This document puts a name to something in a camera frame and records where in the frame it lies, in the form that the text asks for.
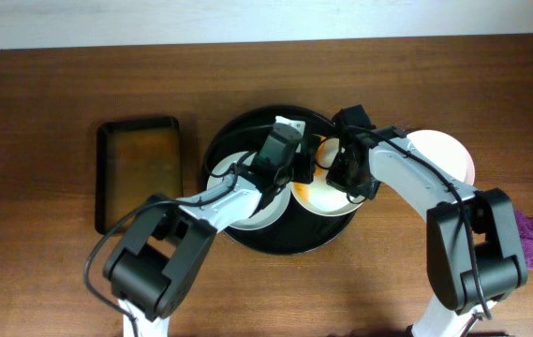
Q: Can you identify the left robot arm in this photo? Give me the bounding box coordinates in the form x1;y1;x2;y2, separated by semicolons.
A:
102;116;310;336

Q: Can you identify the white plate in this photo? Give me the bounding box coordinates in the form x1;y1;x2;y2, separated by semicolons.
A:
407;129;475;185
289;136;365;218

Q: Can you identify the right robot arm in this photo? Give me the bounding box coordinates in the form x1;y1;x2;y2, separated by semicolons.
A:
326;105;528;337

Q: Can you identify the rectangular black tray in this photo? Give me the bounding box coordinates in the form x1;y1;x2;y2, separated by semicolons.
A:
95;115;183;234

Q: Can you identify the grey plate with sauce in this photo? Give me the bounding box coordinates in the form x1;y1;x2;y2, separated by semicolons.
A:
211;151;291;231

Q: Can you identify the green orange sponge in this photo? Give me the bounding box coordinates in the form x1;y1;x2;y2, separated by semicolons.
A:
314;138;339;177

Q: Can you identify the round black tray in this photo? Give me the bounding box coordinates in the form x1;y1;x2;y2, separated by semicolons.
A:
217;105;356;255

